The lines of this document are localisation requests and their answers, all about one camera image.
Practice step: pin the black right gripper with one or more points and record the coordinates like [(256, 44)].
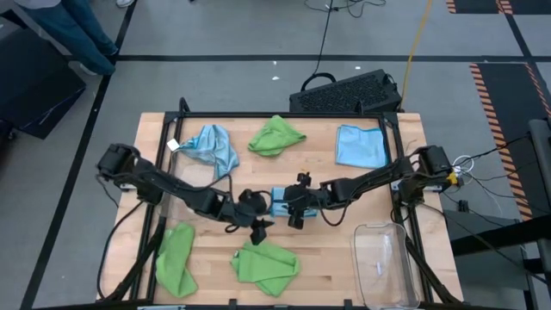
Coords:
[(307, 200)]

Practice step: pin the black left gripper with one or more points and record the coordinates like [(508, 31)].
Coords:
[(245, 218)]

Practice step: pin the light blue microfiber towel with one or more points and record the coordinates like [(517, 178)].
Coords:
[(279, 202), (361, 146)]

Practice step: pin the green microfiber towel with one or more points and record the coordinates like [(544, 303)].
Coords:
[(275, 135), (174, 262), (267, 267)]

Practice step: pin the blue towel with white tag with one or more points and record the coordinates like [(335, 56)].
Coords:
[(213, 146)]

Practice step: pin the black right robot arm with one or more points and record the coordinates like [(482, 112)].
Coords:
[(379, 176)]

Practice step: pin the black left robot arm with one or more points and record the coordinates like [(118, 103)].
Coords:
[(172, 185)]

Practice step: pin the black perforated computer case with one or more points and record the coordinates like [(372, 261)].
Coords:
[(344, 92)]

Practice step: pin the yellow connector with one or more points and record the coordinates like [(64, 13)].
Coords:
[(451, 177)]

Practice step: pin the black power adapter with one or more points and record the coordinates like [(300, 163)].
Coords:
[(462, 206)]

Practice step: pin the black metal stand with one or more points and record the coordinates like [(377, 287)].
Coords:
[(495, 234)]

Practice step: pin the black mat with hazard stripes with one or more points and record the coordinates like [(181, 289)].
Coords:
[(508, 129), (473, 5)]

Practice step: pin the black floor platform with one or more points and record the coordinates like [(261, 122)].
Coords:
[(34, 86)]

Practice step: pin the person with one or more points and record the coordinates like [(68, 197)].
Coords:
[(73, 34)]

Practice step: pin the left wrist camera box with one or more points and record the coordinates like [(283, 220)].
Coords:
[(254, 200)]

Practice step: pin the black metal table frame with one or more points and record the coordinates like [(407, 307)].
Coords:
[(280, 115)]

